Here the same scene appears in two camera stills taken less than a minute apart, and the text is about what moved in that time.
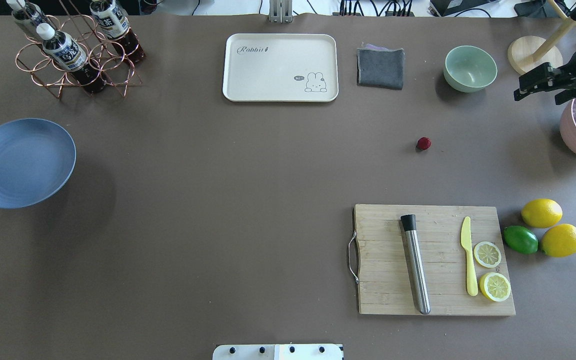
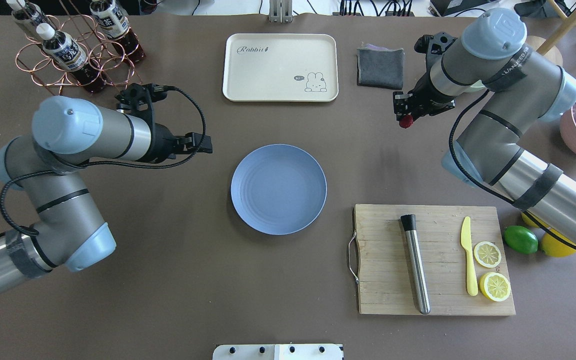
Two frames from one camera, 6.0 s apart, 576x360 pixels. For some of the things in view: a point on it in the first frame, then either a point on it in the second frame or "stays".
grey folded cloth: x=381 y=67 stays
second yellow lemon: x=562 y=240 stays
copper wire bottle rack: x=75 y=51 stays
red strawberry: x=424 y=143 → x=406 y=121
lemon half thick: x=495 y=286 stays
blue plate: x=26 y=162 → x=278 y=189
